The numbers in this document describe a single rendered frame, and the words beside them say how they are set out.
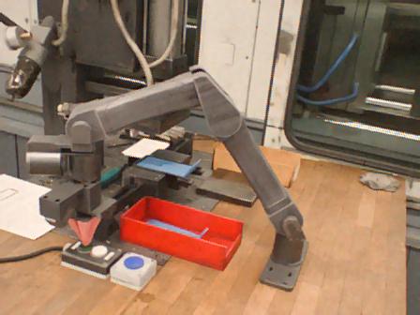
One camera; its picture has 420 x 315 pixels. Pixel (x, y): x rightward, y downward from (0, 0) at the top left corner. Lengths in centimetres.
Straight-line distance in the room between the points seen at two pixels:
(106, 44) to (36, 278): 56
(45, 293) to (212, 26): 118
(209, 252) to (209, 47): 100
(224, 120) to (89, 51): 49
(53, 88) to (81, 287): 56
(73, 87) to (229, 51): 71
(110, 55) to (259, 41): 70
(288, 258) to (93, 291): 40
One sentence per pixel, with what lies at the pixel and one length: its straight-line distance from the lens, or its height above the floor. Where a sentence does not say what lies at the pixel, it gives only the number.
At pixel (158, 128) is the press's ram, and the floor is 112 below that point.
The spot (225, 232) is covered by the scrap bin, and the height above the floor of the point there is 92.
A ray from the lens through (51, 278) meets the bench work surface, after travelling 99.
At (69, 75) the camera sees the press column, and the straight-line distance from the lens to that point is 126.
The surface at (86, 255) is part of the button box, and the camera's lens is 99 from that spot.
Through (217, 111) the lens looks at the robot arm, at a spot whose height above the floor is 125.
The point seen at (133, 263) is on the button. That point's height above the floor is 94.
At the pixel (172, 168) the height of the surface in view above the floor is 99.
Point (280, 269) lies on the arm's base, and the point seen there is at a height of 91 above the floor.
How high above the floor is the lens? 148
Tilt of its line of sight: 22 degrees down
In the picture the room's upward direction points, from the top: 6 degrees clockwise
